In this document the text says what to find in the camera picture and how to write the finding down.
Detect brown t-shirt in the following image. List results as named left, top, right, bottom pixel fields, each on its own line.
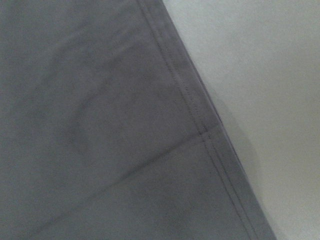
left=0, top=0, right=275, bottom=240

